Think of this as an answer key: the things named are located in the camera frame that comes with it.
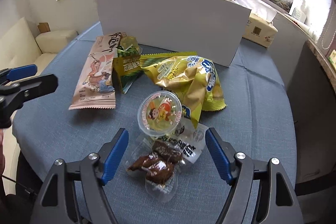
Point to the dark green small snack pack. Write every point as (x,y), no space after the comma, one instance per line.
(127,67)

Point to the yellow-green jelly cup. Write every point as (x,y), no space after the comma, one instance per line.
(128,42)

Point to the brown meat snack pack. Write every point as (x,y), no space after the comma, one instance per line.
(161,159)

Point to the yellow crinkled chips bag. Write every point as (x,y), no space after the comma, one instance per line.
(193,79)

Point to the white cream sofa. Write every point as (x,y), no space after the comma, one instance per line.
(19,47)

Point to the yellow tissue pack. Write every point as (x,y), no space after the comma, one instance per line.
(259,28)

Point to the person's left hand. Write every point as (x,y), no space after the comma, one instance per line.
(2,157)

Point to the clear jelly cup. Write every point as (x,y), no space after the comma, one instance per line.
(159,114)

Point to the beige calligraphy snack pack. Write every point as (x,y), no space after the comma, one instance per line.
(94,89)

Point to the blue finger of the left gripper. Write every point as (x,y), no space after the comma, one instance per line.
(36,87)
(21,72)

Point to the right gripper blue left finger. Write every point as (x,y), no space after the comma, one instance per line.
(112,153)

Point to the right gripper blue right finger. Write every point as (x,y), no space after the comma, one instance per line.
(222,154)

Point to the white open storage box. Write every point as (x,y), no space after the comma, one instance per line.
(212,28)

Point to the white bottle on sill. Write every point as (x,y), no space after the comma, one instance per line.
(299,13)

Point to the blue fabric table mat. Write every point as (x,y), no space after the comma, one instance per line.
(64,147)

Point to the yellow-green box on shelf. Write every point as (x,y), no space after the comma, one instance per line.
(331,57)

